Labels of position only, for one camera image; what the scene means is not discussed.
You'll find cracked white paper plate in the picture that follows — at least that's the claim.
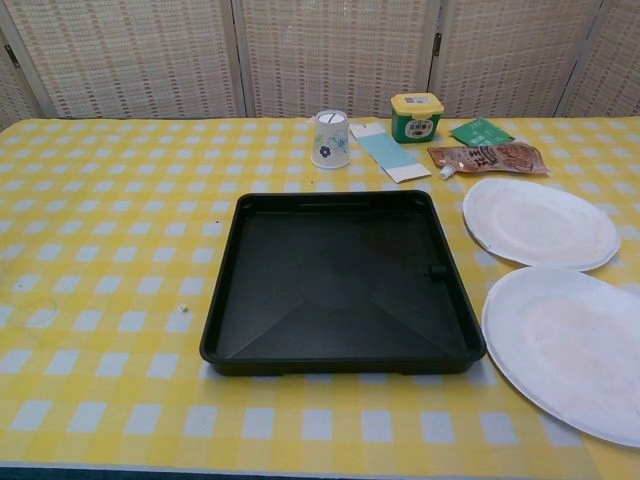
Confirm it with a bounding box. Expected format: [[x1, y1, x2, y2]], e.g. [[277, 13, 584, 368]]
[[481, 266, 640, 449]]

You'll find black square plastic tray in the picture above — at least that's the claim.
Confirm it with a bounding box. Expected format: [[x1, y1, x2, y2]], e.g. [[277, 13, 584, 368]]
[[198, 188, 487, 377]]

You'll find floral paper cup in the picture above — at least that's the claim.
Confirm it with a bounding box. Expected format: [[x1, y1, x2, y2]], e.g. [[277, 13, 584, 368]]
[[310, 109, 350, 172]]

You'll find flat blue white carton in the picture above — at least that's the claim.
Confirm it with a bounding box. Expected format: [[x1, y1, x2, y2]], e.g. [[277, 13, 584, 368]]
[[348, 122, 433, 185]]

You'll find green tub yellow lid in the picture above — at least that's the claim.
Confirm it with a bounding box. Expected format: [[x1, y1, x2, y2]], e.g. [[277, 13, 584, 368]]
[[390, 92, 445, 145]]

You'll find woven folding screen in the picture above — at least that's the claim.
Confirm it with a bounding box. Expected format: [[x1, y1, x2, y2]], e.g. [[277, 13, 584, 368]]
[[0, 0, 640, 132]]

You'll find green foil sachet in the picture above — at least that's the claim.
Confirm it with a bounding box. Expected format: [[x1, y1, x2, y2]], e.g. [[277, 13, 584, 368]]
[[448, 116, 516, 150]]

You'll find brown sauce pouch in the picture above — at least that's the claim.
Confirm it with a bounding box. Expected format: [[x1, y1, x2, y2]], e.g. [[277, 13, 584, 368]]
[[426, 141, 551, 181]]

